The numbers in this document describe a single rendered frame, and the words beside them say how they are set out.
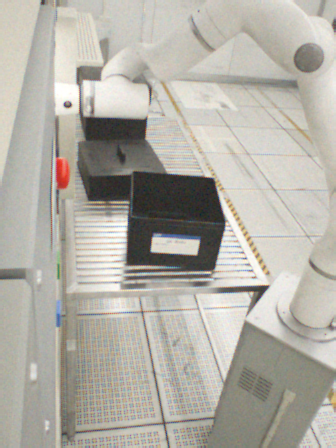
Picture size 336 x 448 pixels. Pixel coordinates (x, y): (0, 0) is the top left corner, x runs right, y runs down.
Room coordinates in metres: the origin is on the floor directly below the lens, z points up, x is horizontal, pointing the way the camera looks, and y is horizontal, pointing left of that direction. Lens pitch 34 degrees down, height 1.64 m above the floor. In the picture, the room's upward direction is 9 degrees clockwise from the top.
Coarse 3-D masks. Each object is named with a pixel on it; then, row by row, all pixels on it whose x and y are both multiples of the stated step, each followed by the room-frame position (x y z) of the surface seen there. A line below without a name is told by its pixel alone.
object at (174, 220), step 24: (144, 192) 1.31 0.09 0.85; (168, 192) 1.32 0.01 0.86; (192, 192) 1.33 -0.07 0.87; (216, 192) 1.25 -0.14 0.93; (144, 216) 1.29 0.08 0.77; (168, 216) 1.29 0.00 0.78; (192, 216) 1.33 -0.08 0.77; (216, 216) 1.19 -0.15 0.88; (144, 240) 1.04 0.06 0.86; (168, 240) 1.05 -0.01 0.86; (192, 240) 1.06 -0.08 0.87; (216, 240) 1.07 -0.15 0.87; (144, 264) 1.04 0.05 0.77; (168, 264) 1.05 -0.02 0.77; (192, 264) 1.06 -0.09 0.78
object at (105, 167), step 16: (80, 144) 1.58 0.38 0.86; (96, 144) 1.60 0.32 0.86; (112, 144) 1.62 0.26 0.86; (128, 144) 1.64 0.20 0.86; (144, 144) 1.67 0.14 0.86; (80, 160) 1.54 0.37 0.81; (96, 160) 1.47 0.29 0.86; (112, 160) 1.49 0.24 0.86; (128, 160) 1.51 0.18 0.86; (144, 160) 1.53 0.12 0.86; (96, 176) 1.36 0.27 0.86; (112, 176) 1.38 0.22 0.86; (128, 176) 1.40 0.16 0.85; (96, 192) 1.36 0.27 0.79; (112, 192) 1.38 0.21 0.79; (128, 192) 1.40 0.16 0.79
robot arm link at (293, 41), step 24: (216, 0) 0.99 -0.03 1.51; (240, 0) 0.96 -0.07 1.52; (264, 0) 0.96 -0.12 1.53; (288, 0) 0.95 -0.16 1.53; (216, 24) 0.97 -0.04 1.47; (240, 24) 0.97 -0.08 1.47; (264, 24) 0.94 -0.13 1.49; (288, 24) 0.91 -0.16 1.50; (312, 24) 0.89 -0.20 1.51; (216, 48) 1.00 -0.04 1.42; (264, 48) 0.93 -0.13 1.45; (288, 48) 0.88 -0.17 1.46; (312, 48) 0.86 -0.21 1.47; (288, 72) 0.89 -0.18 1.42; (312, 72) 0.87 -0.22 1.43
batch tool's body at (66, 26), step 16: (64, 16) 1.17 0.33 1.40; (64, 32) 1.17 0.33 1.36; (64, 48) 1.17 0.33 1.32; (64, 64) 1.17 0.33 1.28; (64, 80) 1.17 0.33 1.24; (64, 128) 1.17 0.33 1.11; (64, 144) 1.17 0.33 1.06; (64, 160) 0.49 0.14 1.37; (64, 176) 0.47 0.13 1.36; (64, 192) 1.17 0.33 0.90
